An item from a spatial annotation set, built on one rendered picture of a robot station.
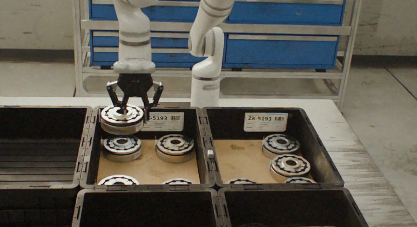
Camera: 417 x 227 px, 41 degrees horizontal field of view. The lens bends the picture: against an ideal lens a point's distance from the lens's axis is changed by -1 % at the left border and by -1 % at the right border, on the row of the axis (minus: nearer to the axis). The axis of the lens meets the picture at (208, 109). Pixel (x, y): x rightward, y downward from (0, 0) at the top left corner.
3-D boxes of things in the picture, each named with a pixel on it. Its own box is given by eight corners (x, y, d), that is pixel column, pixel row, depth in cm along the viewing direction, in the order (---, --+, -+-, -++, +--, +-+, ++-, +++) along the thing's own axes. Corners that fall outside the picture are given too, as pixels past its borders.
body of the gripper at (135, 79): (153, 53, 133) (152, 89, 137) (117, 52, 132) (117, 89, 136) (153, 64, 126) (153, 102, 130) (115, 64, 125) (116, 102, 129)
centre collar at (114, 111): (112, 109, 137) (112, 106, 137) (132, 109, 138) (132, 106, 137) (111, 118, 133) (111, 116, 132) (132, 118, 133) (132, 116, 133)
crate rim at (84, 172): (93, 113, 157) (93, 105, 155) (199, 113, 160) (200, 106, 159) (78, 197, 121) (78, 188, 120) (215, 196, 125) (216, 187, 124)
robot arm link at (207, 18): (198, -16, 157) (231, -17, 159) (184, 38, 180) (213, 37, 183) (204, 10, 153) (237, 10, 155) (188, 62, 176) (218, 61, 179)
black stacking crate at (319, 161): (198, 143, 164) (201, 108, 159) (297, 143, 168) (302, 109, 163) (213, 229, 129) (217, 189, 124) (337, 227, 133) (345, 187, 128)
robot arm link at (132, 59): (113, 74, 122) (112, 47, 119) (116, 55, 132) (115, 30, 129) (155, 74, 123) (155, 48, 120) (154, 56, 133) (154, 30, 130)
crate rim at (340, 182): (200, 113, 160) (200, 106, 159) (301, 114, 164) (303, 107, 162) (215, 196, 125) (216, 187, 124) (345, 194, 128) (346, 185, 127)
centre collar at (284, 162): (280, 159, 149) (281, 156, 149) (299, 160, 149) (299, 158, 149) (282, 169, 145) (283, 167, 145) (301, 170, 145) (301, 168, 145)
